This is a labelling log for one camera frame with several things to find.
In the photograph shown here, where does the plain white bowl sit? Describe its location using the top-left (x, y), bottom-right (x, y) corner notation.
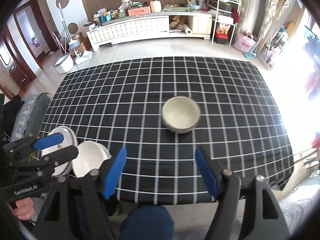
top-left (72, 141), bottom-right (112, 178)

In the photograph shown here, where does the grey sofa cushion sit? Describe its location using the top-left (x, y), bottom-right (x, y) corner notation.
top-left (10, 93), bottom-right (51, 142)

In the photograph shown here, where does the orange storage box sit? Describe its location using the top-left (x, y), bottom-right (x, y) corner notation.
top-left (127, 6), bottom-right (151, 16)

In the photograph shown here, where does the blue trouser leg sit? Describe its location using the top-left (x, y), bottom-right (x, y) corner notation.
top-left (118, 205), bottom-right (174, 240)

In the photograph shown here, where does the white metal shelf rack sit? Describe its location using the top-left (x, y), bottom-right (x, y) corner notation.
top-left (207, 0), bottom-right (242, 46)

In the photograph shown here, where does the white dustpan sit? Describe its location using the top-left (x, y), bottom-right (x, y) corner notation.
top-left (75, 50), bottom-right (93, 65)

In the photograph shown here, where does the standing mirror frame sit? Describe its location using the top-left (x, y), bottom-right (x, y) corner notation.
top-left (256, 0), bottom-right (296, 69)

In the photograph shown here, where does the black white grid tablecloth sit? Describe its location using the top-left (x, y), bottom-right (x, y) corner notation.
top-left (40, 56), bottom-right (294, 204)

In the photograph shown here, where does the white floor lamp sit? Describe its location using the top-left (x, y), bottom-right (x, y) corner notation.
top-left (56, 0), bottom-right (79, 55)

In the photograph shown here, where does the paper roll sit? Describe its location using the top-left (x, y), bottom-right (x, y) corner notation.
top-left (182, 24), bottom-right (193, 35)

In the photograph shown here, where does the pink bag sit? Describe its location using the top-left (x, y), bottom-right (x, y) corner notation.
top-left (233, 33), bottom-right (257, 53)

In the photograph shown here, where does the white plastic bin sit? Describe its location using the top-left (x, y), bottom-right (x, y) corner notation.
top-left (53, 53), bottom-right (74, 74)

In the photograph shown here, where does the blue patterned ceramic bowl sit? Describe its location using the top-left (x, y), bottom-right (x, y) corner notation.
top-left (162, 96), bottom-right (201, 134)

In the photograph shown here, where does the white tv cabinet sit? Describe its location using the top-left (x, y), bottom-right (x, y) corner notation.
top-left (87, 11), bottom-right (213, 51)

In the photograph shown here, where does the left hand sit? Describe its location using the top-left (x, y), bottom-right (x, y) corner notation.
top-left (8, 197), bottom-right (35, 220)

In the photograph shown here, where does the cartoon print white plate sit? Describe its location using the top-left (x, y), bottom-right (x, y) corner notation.
top-left (39, 125), bottom-right (79, 177)

